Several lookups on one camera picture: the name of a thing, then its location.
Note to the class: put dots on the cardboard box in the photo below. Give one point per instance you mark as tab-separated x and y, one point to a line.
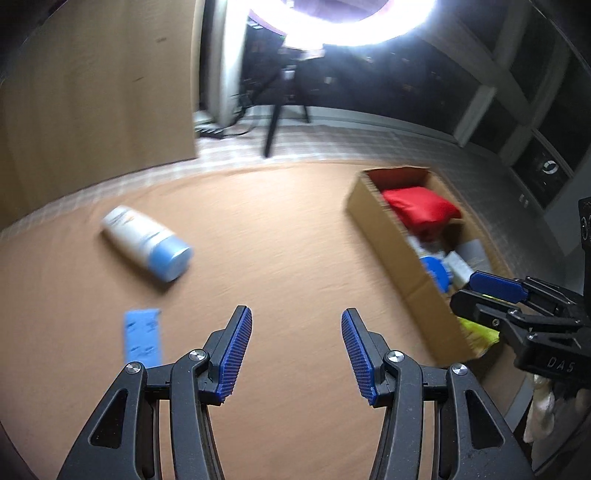
392	235

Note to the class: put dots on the light wooden board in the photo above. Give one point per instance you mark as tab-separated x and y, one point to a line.
92	92

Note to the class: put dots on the white charger plug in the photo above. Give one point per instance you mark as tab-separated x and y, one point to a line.
457	267

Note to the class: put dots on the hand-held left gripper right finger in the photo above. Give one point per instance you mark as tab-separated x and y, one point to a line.
358	357

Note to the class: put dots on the red cloth pouch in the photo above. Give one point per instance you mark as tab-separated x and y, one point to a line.
420	207

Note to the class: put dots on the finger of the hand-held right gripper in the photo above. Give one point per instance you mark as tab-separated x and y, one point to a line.
480	309
498	286

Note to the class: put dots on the blue round lid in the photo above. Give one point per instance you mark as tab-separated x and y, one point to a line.
434	272

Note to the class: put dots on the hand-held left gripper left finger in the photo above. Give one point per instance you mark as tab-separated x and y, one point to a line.
235	355

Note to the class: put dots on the white window frame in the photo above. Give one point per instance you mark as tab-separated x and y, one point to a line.
480	69

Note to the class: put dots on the white bottle with blue cap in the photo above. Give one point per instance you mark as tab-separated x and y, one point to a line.
138	235

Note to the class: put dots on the black power strip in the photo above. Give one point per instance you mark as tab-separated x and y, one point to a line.
210	131

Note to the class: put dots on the blue phone case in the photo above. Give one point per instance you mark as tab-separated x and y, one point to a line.
143	337

